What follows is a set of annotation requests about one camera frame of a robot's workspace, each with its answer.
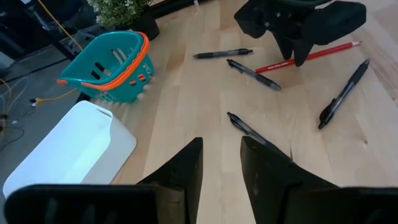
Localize black aluminium table frame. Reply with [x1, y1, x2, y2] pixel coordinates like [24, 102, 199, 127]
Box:
[149, 0, 218, 19]

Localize potted plant with white flowers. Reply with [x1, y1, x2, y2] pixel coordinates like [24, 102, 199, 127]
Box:
[86, 0, 160, 41]

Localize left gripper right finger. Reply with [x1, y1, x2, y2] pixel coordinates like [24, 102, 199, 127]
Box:
[239, 135, 338, 224]

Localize yellow extension cable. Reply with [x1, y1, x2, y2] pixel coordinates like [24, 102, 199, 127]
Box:
[0, 77, 78, 108]

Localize teal basket with orange rim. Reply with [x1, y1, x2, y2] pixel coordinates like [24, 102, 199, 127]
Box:
[56, 30, 155, 104]

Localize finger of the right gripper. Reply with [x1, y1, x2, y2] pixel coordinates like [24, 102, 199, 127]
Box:
[292, 38, 315, 67]
[273, 30, 295, 61]

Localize black retractable pen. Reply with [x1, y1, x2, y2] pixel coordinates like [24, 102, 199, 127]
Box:
[226, 111, 269, 146]
[226, 58, 282, 91]
[192, 48, 254, 60]
[317, 58, 371, 130]

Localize white plastic bin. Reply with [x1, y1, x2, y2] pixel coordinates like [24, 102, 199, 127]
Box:
[2, 100, 137, 200]

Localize yellow cord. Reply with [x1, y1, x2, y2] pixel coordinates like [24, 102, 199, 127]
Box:
[36, 0, 84, 51]

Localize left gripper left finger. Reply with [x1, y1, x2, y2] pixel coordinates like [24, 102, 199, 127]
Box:
[136, 136, 204, 224]

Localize red pencil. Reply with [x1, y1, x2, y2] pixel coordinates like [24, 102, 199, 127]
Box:
[254, 40, 362, 74]

